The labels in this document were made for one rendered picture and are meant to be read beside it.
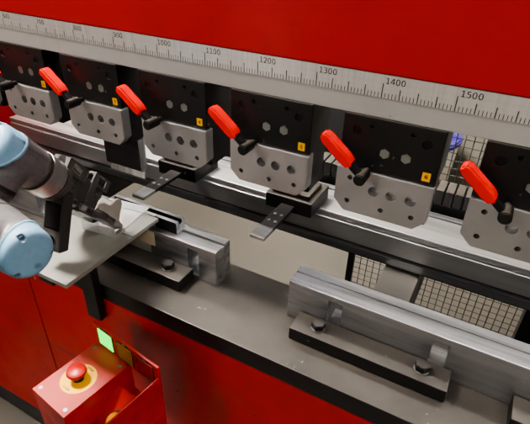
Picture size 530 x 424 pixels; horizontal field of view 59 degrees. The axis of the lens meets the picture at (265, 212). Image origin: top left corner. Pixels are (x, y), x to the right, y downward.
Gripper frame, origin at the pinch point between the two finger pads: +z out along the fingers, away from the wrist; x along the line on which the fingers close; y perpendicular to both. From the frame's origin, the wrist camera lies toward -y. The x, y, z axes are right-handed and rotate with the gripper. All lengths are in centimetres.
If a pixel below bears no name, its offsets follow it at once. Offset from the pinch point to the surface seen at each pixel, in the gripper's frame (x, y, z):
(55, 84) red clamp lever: 9.3, 21.2, -19.1
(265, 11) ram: -35, 31, -33
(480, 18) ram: -64, 30, -37
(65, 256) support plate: 1.0, -9.2, -6.8
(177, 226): -13.1, 4.9, 6.8
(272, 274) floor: 0, 21, 150
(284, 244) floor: 3, 42, 168
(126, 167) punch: 0.6, 13.7, 0.2
